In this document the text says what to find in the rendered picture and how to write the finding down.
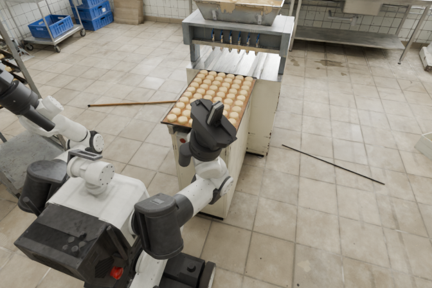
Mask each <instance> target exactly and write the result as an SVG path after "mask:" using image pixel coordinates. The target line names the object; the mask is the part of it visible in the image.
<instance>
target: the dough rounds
mask: <svg viewBox="0 0 432 288"><path fill-rule="evenodd" d="M254 83H255V80H253V78H252V77H250V76H247V77H246V78H244V77H243V76H241V75H237V76H234V75H233V74H228V75H225V73H218V74H216V72H214V71H210V72H209V73H208V72H207V70H202V71H200V72H199V73H198V74H197V76H196V77H195V78H194V80H193V81H192V83H191V84H190V85H189V86H188V88H187V89H186V91H185V92H184V93H183V95H182V96H181V97H180V99H179V100H178V101H177V103H176V104H175V105H174V107H173V108H172V110H171V111H170V112H169V114H168V115H167V116H166V118H165V119H164V120H163V122H168V123H174V124H178V125H184V126H187V127H192V119H191V117H190V111H191V105H190V103H192V102H193V101H195V100H196V99H200V98H204V99H208V100H211V101H212V102H213V103H215V102H217V101H218V100H220V101H221V102H222V103H223V104H224V110H223V115H225V117H226V118H227V119H228V120H229V121H230V122H231V123H232V125H233V126H234V127H235V128H236V129H238V126H239V123H240V120H241V118H242V115H243V113H244V109H245V108H246V104H247V102H248V99H249V96H250V94H251V91H252V88H253V85H254Z"/></svg>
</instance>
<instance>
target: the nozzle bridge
mask: <svg viewBox="0 0 432 288"><path fill-rule="evenodd" d="M293 24H294V17H289V16H282V15H277V16H276V18H275V20H274V22H273V24H272V26H263V25H256V24H244V23H237V22H225V21H213V20H206V19H204V18H203V16H202V14H201V12H200V11H199V9H197V10H196V11H195V12H193V13H192V14H191V15H189V16H188V17H187V18H186V19H185V20H183V21H182V28H183V43H184V44H185V45H190V60H191V62H196V60H197V59H198V58H199V57H200V56H201V54H200V45H206V46H216V47H222V48H231V49H237V50H247V51H257V52H262V53H272V54H277V55H279V57H280V64H279V68H278V74H280V75H283V74H284V69H285V62H286V58H287V52H288V49H289V43H290V39H291V33H292V29H293ZM213 28H214V29H213ZM212 30H213V31H214V34H215V41H214V42H213V41H212ZM221 30H222V32H223V36H224V39H223V42H221V39H220V35H221ZM231 30H232V31H231ZM230 31H231V33H232V43H231V44H230V43H229V36H230ZM240 31H241V33H240ZM249 32H250V34H249ZM239 33H240V36H241V43H240V44H238V37H239ZM258 34H260V35H259V45H258V47H256V46H255V45H256V39H257V36H258ZM248 35H250V37H249V38H250V43H249V46H247V45H246V44H247V37H248Z"/></svg>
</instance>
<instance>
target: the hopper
mask: <svg viewBox="0 0 432 288"><path fill-rule="evenodd" d="M250 1H256V0H250ZM194 2H195V3H196V5H197V7H198V9H199V11H200V12H201V14H202V16H203V18H204V19H206V20H213V21H225V22H232V23H244V24H256V25H263V26H272V24H273V22H274V20H275V18H276V16H277V14H278V12H279V11H280V9H281V7H282V5H283V3H284V0H273V2H279V3H282V4H281V6H269V5H261V4H246V3H231V2H223V1H208V0H194Z"/></svg>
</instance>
